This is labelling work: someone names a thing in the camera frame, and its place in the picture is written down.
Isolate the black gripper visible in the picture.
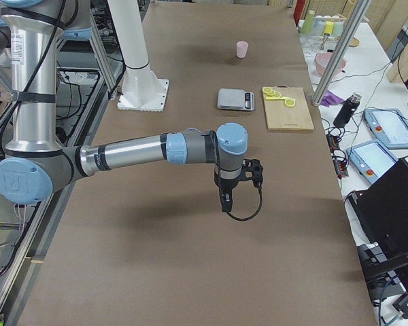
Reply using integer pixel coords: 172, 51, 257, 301
214, 171, 239, 213

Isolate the pink plastic cup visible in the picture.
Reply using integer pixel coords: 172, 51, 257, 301
236, 41, 249, 58

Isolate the silver kitchen scale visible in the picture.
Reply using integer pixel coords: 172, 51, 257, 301
217, 88, 255, 111

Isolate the yellow cup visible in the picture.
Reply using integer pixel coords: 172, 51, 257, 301
323, 21, 334, 36

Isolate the bamboo cutting board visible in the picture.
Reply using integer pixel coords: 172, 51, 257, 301
262, 86, 314, 131

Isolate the yellow plastic knife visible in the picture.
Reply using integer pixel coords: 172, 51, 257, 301
265, 96, 290, 101

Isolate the lemon slice front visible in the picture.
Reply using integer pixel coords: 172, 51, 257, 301
284, 98, 296, 107

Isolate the black power strip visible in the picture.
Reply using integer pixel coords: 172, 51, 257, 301
326, 133, 349, 179

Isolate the purple cloth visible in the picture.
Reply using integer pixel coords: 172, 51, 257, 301
320, 90, 345, 107

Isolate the near teach pendant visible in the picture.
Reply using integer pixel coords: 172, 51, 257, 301
346, 140, 398, 185

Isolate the teach pendant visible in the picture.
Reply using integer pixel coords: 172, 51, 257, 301
364, 109, 408, 149
346, 140, 398, 185

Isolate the black water bottle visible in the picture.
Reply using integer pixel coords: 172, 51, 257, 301
333, 92, 362, 128

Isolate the pink bowl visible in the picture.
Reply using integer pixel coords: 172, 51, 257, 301
314, 52, 347, 76

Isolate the far teach pendant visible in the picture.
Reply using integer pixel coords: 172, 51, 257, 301
364, 109, 408, 149

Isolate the green tumbler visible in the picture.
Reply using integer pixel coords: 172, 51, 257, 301
299, 10, 316, 35

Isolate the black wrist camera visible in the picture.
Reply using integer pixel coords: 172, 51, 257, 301
237, 159, 264, 190

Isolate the white camera pillar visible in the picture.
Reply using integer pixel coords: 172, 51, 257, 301
108, 0, 169, 112

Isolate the aluminium frame post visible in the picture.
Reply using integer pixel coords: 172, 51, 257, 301
311, 0, 371, 107

